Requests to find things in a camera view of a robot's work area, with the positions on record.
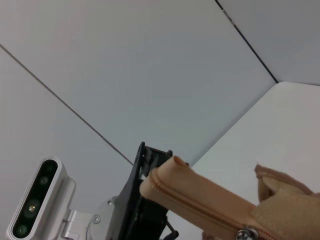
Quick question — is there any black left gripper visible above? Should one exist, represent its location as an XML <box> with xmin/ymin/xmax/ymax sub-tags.
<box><xmin>104</xmin><ymin>141</ymin><xmax>190</xmax><ymax>240</ymax></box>

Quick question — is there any khaki canvas food bag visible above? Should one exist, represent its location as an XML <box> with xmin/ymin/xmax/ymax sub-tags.
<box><xmin>139</xmin><ymin>155</ymin><xmax>320</xmax><ymax>240</ymax></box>

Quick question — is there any silver metal zipper pull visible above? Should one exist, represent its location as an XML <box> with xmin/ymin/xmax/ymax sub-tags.
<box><xmin>236</xmin><ymin>225</ymin><xmax>260</xmax><ymax>240</ymax></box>

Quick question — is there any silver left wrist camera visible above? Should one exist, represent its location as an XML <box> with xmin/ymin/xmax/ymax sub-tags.
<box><xmin>5</xmin><ymin>156</ymin><xmax>85</xmax><ymax>240</ymax></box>

